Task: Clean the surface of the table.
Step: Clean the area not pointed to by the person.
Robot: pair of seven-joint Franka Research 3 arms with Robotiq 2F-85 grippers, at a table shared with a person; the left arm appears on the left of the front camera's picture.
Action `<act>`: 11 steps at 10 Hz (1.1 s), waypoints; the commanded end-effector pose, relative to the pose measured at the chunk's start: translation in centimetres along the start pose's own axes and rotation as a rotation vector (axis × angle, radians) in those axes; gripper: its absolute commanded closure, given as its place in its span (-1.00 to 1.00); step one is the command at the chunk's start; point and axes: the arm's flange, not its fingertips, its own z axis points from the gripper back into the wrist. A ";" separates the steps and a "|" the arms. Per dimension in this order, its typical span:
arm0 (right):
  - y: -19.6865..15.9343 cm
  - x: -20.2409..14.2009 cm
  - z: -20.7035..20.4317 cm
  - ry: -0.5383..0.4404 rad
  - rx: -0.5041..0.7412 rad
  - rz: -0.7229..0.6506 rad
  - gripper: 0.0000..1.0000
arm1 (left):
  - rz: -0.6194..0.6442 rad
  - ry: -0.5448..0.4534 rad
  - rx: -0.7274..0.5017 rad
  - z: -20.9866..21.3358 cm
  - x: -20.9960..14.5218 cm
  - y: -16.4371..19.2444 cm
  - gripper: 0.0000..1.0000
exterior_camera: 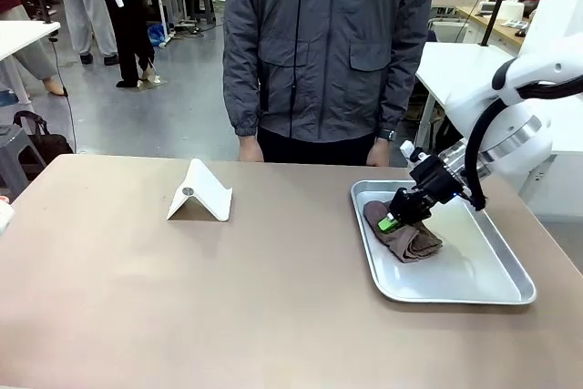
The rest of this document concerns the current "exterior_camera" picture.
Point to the wooden workbench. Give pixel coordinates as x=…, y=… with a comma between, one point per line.
x=496, y=24

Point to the silver metal tray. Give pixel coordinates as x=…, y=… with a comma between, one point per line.
x=469, y=270

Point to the black bag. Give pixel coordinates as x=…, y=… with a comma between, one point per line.
x=43, y=143

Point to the person's left hand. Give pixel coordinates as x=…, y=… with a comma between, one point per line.
x=378, y=154

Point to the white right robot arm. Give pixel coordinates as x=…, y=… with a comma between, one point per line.
x=524, y=129

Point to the person's right forearm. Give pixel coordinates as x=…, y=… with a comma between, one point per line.
x=241, y=97

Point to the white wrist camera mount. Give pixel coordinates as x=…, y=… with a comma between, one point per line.
x=410, y=152

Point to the person in beige grey clothes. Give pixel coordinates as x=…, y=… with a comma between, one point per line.
x=86, y=6

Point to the person in dark red top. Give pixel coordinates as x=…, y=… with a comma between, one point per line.
x=32, y=61

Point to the person in white coat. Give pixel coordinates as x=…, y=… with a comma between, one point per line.
x=129, y=11

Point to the blue plastic bag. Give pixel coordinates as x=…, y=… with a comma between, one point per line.
x=157, y=36

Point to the black trousers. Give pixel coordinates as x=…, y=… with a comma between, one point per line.
x=314, y=150

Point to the brown cloth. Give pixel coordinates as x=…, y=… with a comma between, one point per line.
x=414, y=243

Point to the white side table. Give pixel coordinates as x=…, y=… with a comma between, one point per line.
x=23, y=36

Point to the grey plastic stool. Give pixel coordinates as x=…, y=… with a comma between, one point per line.
x=16, y=152

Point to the person's left forearm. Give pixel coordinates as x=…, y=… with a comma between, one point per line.
x=401, y=93

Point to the grey zip jacket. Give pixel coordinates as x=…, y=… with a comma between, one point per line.
x=328, y=43

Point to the person's right hand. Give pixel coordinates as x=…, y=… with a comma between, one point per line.
x=250, y=148

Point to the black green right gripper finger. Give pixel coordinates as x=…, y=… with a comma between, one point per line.
x=421, y=211
x=389, y=223

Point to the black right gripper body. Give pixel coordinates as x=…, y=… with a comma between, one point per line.
x=435, y=179

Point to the white folded stand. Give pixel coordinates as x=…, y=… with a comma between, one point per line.
x=205, y=193

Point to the white work table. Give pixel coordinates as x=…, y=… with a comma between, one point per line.
x=455, y=61

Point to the black wristwatch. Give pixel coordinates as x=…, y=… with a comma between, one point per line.
x=386, y=135

